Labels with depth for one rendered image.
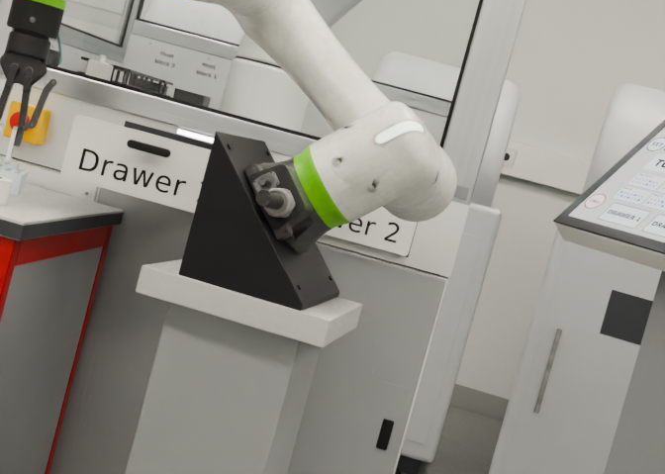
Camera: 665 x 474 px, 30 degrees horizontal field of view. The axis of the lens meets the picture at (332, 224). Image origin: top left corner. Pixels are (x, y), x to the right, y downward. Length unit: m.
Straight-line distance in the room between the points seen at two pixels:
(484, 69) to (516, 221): 3.12
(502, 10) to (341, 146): 0.74
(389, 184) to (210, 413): 0.41
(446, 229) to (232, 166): 0.77
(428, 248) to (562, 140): 3.14
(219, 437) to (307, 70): 0.62
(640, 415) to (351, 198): 0.71
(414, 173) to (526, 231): 3.75
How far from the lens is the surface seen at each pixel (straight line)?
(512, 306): 5.53
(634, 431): 2.22
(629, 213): 2.20
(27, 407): 2.27
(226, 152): 1.73
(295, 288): 1.72
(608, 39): 5.55
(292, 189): 1.74
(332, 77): 2.01
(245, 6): 2.00
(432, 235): 2.41
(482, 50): 2.42
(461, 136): 2.41
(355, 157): 1.76
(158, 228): 2.48
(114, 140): 2.15
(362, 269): 2.42
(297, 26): 2.06
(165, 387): 1.81
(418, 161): 1.76
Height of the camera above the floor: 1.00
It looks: 4 degrees down
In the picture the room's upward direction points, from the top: 15 degrees clockwise
